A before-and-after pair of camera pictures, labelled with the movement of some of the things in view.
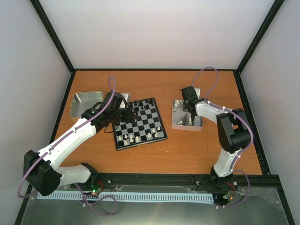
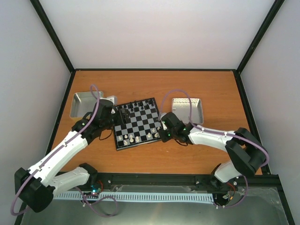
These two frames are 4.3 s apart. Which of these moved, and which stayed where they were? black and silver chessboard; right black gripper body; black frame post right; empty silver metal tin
Moved: right black gripper body
Stayed: empty silver metal tin; black and silver chessboard; black frame post right
